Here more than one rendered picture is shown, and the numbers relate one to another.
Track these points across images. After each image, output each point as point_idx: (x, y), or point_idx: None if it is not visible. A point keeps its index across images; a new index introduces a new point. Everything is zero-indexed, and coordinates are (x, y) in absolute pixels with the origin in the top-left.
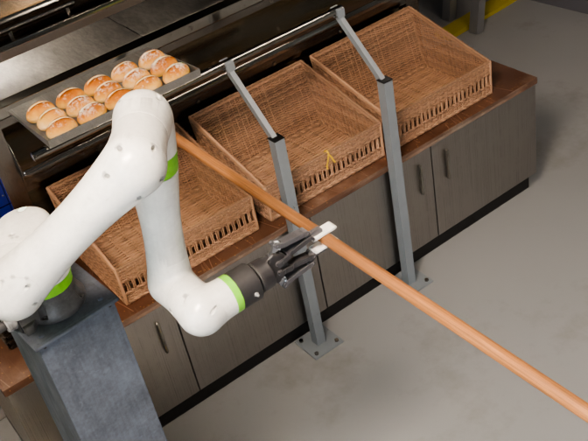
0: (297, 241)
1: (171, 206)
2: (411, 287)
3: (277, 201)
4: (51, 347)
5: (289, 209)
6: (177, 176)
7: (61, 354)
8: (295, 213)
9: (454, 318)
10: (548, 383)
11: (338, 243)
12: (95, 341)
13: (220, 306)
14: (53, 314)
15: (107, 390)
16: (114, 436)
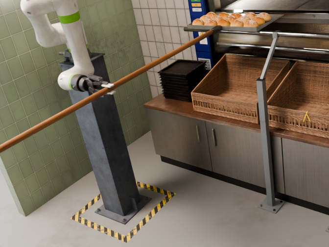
0: (95, 80)
1: (68, 36)
2: (63, 111)
3: (133, 72)
4: (63, 67)
5: (127, 75)
6: (69, 25)
7: None
8: (123, 77)
9: (38, 124)
10: None
11: (99, 90)
12: None
13: (63, 80)
14: (70, 58)
15: (80, 97)
16: (83, 116)
